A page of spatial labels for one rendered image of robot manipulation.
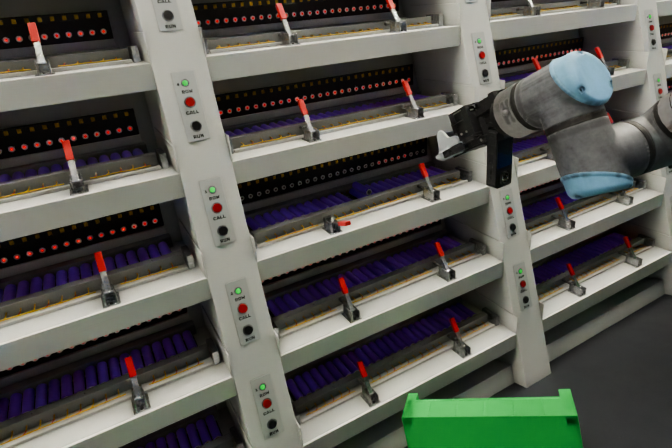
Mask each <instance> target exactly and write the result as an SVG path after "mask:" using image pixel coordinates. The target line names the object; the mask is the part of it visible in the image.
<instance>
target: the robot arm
mask: <svg viewBox="0 0 672 448"><path fill-rule="evenodd" d="M612 93H613V86H612V78H611V75H610V73H609V71H608V69H607V68H606V67H605V65H604V64H603V63H602V62H601V61H600V60H599V59H598V58H597V57H595V56H594V55H592V54H590V53H588V52H584V51H573V52H570V53H568V54H566V55H564V56H562V57H560V58H556V59H554V60H553V61H552V62H551V63H550V64H548V65H546V66H545V67H543V68H541V69H540V70H538V71H536V72H534V73H533V74H531V75H529V76H527V77H526V78H524V79H522V80H521V81H519V82H517V83H515V84H513V85H512V86H510V87H508V88H505V89H501V90H496V91H492V92H490V93H488V94H487V95H488V97H486V98H484V99H483V100H481V101H479V102H475V103H472V104H468V105H464V106H463V107H461V108H459V109H458V110H456V111H454V112H453V113H451V114H449V115H448V116H449V119H450V122H451V127H452V129H453V132H454V134H455V133H457V136H456V135H455V136H452V137H448V136H447V134H446V133H445V132H444V131H442V130H441V131H439V132H438V133H437V140H438V147H439V153H438V155H436V159H437V160H441V161H445V160H447V159H449V158H451V157H454V158H456V157H459V156H461V155H464V154H466V153H469V152H471V151H474V150H477V149H479V148H483V147H486V146H487V168H486V185H487V186H489V187H493V188H496V189H498V188H501V187H503V186H506V185H508V184H510V183H511V179H512V156H513V137H515V138H522V137H525V136H527V135H529V134H532V133H534V132H536V131H539V130H541V129H543V130H544V132H545V135H546V138H547V141H548V143H549V146H550V149H551V152H552V155H553V157H554V160H555V163H556V166H557V169H558V171H559V174H560V177H561V178H560V181H561V183H562V184H563V185H564V188H565V190H566V193H567V195H568V196H569V197H570V198H572V199H582V198H586V197H591V196H595V195H600V194H605V193H609V192H614V191H619V190H623V189H628V188H631V187H632V186H633V181H634V180H633V178H634V177H637V176H640V175H642V174H645V173H649V172H652V171H655V170H658V169H661V168H664V167H667V166H670V165H672V91H671V92H670V93H668V94H666V95H664V96H663V97H662V98H661V99H660V100H659V101H657V102H656V103H655V104H654V105H653V106H652V107H650V108H649V109H648V110H647V111H646V112H645V113H643V114H642V115H640V116H638V117H635V118H631V119H628V120H624V121H621V122H618V123H614V124H611V122H610V119H609V117H608V114H607V112H606V108H605V106H604V104H605V103H607V102H608V100H609V99H610V97H611V96H612ZM472 105H473V106H472ZM474 105H475V108H474ZM460 110H461V111H460ZM458 111H459V112H458ZM455 113H456V114H455ZM453 114H454V115H453Z"/></svg>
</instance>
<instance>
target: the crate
mask: <svg viewBox="0 0 672 448"><path fill-rule="evenodd" d="M558 391H559V396H560V397H559V396H558V397H514V398H469V399H424V400H419V397H418V393H408V397H407V400H406V403H405V407H404V410H403V414H402V417H401V418H402V422H403V427H404V432H405V436H406V441H407V445H408V448H583V443H582V437H581V432H580V426H579V420H578V415H577V411H576V408H575V404H574V401H573V397H572V394H571V390H570V389H559V390H558Z"/></svg>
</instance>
